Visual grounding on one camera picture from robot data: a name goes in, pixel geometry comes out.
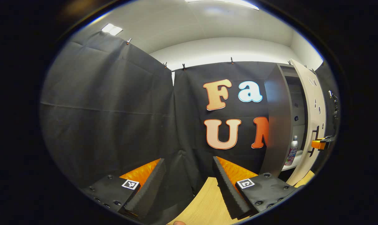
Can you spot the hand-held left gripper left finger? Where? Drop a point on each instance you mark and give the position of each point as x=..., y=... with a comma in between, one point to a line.
x=148, y=190

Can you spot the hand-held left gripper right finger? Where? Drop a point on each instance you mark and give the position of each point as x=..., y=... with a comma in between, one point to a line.
x=228, y=190

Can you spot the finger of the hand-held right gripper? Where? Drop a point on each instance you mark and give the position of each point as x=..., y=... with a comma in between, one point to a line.
x=318, y=144

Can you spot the beige cabinet door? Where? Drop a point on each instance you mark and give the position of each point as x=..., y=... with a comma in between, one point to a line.
x=314, y=93

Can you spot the silver bottle with printed label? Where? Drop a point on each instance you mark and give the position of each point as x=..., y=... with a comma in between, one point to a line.
x=292, y=151

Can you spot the grey cabinet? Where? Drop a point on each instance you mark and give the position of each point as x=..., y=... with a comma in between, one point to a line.
x=278, y=118

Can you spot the black backdrop cloth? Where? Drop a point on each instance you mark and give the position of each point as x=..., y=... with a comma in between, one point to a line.
x=113, y=109

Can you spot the row of small cloth clips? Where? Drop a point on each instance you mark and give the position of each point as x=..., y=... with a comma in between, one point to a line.
x=183, y=66

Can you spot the ceiling light panel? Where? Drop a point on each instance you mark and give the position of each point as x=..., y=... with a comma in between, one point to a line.
x=112, y=29

